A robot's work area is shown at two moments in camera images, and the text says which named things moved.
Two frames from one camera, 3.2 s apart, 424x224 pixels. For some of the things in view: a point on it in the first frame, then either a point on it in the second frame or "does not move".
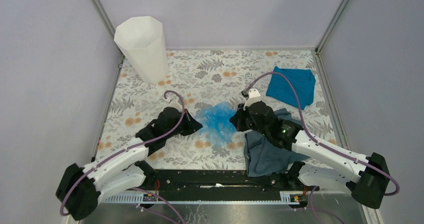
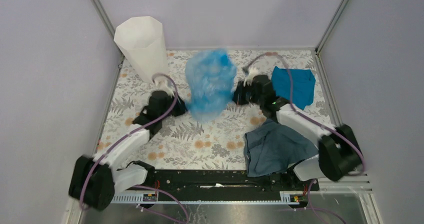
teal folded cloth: [303, 81] does not move
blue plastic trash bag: [216, 124] to [210, 75]
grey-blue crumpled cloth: [263, 158] does not move
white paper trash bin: [141, 39] does not move
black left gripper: [192, 125] to [181, 107]
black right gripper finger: [237, 120] to [241, 94]
